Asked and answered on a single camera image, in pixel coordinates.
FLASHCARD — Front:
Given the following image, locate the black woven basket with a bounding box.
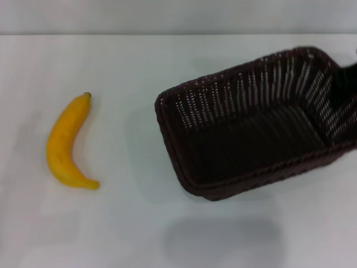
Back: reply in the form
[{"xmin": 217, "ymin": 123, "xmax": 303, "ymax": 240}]
[{"xmin": 154, "ymin": 46, "xmax": 357, "ymax": 202}]

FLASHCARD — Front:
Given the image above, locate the yellow banana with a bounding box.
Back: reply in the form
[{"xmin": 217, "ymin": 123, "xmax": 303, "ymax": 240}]
[{"xmin": 46, "ymin": 92, "xmax": 100, "ymax": 191}]

